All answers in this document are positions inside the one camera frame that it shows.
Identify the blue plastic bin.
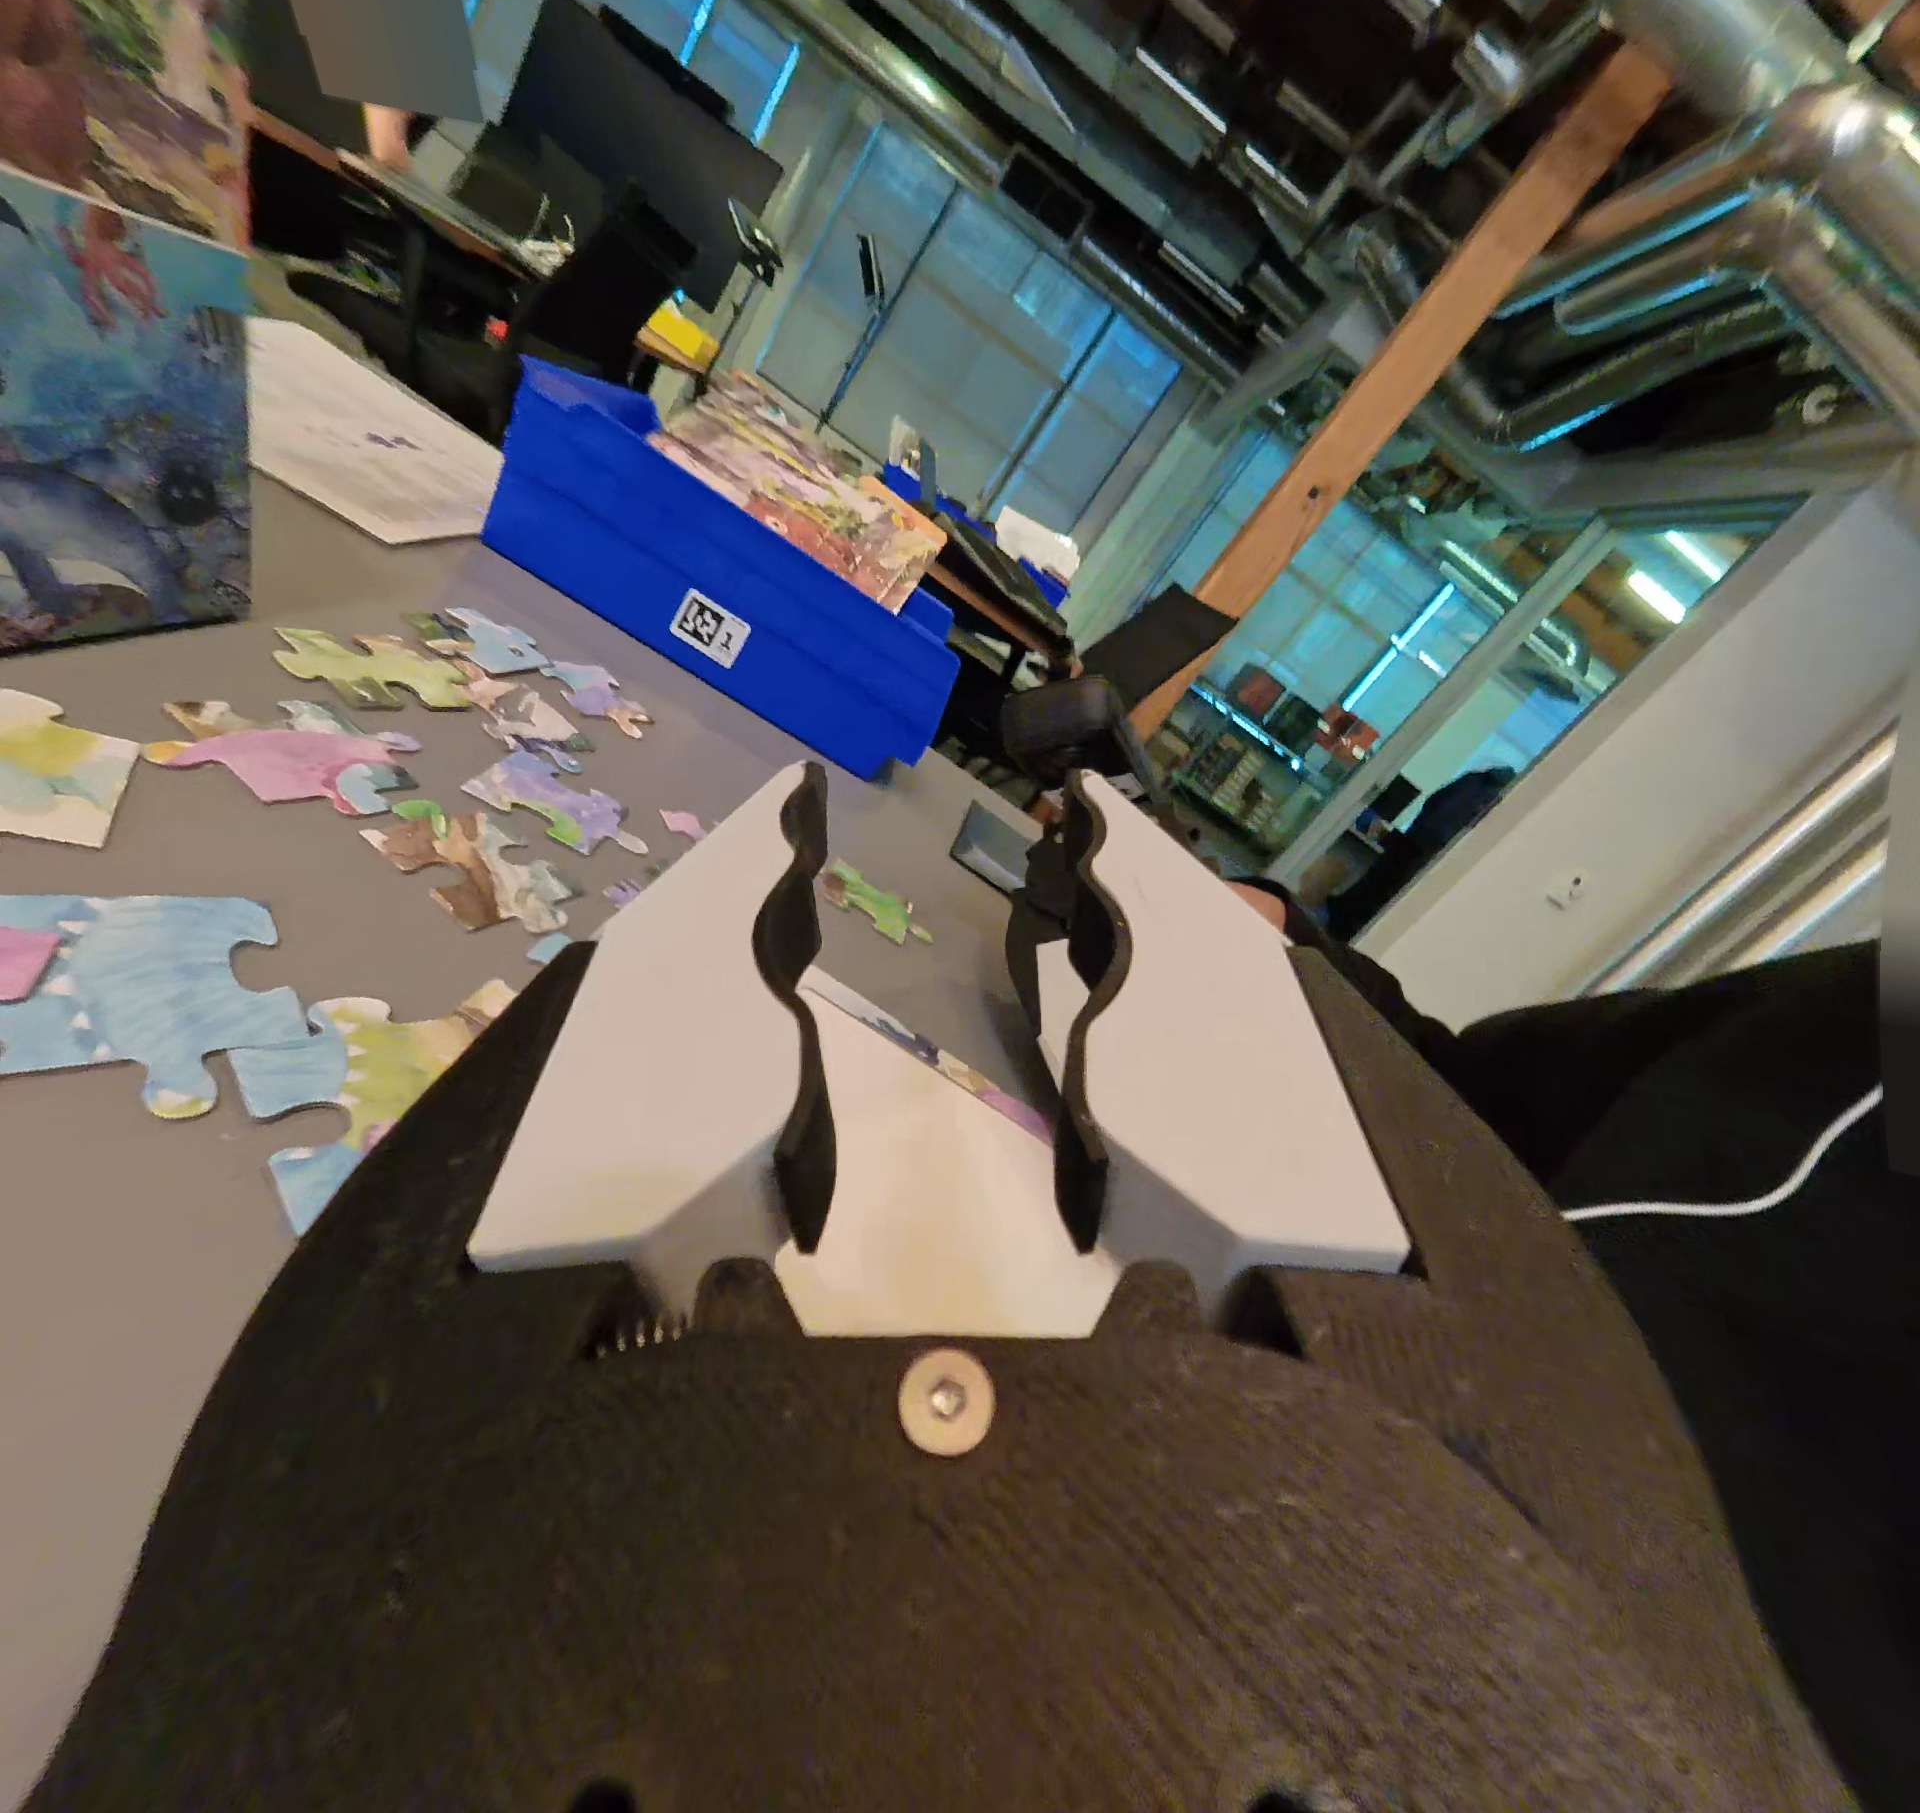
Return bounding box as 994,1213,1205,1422
479,354,964,785
876,460,1073,611

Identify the illustrated puzzle box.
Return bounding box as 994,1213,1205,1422
0,0,259,654

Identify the wooden post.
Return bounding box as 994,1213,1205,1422
1123,41,1673,742

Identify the black office chair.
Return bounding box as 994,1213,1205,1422
500,186,707,441
1073,588,1243,751

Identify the grey desk cable tray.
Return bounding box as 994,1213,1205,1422
950,797,1047,889

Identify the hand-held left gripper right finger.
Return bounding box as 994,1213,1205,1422
1056,766,1417,1280

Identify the person's right forearm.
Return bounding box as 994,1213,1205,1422
1277,898,1885,1200

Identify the camera tripod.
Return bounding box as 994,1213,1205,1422
833,229,895,420
724,201,783,347

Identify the pile of jigsaw pieces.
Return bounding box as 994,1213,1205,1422
0,605,938,1237

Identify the printed paper sheet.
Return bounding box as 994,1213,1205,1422
248,315,506,547

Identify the dark monitor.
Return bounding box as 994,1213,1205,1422
500,0,786,307

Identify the white cable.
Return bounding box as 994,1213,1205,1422
1559,1086,1885,1225

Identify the puzzle tray with painted border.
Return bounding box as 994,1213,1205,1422
773,966,1116,1338

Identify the dark storage shelf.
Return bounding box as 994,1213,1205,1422
1178,660,1420,848

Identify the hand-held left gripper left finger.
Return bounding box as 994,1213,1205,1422
466,761,837,1280

